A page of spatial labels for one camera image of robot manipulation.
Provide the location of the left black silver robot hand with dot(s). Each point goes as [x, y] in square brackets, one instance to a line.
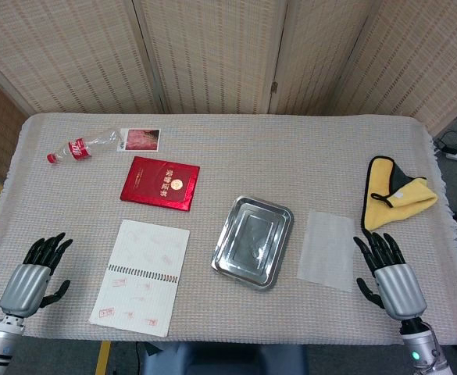
[24, 285]

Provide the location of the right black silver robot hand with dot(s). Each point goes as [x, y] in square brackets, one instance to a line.
[398, 287]

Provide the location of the white paper sheet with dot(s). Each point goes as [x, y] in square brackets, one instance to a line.
[325, 250]

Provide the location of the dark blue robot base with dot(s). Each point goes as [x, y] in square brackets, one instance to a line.
[220, 359]

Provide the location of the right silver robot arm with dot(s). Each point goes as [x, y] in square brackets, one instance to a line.
[421, 349]

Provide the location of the rectangular metal tray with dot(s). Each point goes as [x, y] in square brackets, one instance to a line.
[251, 244]

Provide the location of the yellow microfiber cloth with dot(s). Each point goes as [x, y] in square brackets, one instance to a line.
[408, 199]

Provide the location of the white spiral notebook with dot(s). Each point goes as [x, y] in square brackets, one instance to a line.
[142, 277]

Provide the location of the empty plastic cola bottle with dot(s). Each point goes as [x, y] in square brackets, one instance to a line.
[80, 149]

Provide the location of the red certificate booklet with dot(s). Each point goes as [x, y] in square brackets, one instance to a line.
[159, 183]

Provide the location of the red photo postcard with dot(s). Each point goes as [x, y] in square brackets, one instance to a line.
[140, 140]

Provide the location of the beige woven tablecloth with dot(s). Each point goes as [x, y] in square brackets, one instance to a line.
[259, 156]

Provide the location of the beige folding screen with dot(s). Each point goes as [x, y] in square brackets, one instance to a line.
[212, 54]

